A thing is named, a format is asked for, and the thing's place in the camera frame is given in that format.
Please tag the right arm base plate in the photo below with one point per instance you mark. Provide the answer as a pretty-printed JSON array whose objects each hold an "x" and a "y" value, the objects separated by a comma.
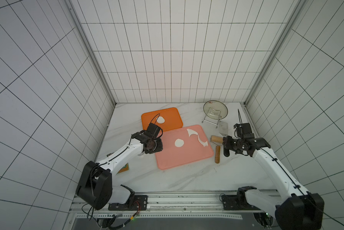
[{"x": 237, "y": 202}]

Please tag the white dough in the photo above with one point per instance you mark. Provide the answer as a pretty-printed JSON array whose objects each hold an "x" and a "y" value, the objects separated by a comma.
[
  {"x": 179, "y": 143},
  {"x": 160, "y": 120}
]

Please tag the white dough trim strip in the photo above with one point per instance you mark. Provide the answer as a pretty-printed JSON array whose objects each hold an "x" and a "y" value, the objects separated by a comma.
[{"x": 192, "y": 132}]

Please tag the green orange flour packet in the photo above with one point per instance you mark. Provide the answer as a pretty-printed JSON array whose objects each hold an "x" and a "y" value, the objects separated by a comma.
[{"x": 124, "y": 169}]

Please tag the white dough on orange mat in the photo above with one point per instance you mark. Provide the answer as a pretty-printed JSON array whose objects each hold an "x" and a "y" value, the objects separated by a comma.
[{"x": 160, "y": 120}]

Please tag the orange silicone mat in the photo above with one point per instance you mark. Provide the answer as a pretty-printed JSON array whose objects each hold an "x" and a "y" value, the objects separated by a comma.
[{"x": 171, "y": 115}]

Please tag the pink silicone mat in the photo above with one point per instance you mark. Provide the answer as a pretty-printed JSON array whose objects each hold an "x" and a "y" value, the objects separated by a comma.
[{"x": 192, "y": 151}]

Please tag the black handled metal scraper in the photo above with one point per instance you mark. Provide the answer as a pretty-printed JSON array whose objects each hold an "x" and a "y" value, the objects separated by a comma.
[{"x": 223, "y": 130}]

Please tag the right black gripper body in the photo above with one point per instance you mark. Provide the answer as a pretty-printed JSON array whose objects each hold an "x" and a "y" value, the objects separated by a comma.
[{"x": 231, "y": 144}]

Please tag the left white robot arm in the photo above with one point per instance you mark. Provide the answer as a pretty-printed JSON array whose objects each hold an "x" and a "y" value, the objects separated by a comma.
[{"x": 97, "y": 186}]

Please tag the aluminium mounting rail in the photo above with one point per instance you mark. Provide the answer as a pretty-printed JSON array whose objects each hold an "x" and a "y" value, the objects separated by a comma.
[{"x": 200, "y": 205}]

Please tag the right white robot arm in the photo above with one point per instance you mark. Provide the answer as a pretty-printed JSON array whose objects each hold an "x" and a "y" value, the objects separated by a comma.
[{"x": 296, "y": 208}]

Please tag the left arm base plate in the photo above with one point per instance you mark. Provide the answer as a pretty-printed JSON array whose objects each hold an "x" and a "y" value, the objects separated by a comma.
[{"x": 135, "y": 203}]

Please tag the wooden dough roller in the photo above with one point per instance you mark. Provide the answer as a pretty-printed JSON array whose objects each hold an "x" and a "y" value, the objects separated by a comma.
[{"x": 217, "y": 141}]

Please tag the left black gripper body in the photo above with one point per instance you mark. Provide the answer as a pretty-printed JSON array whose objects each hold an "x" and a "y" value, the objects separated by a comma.
[{"x": 156, "y": 146}]

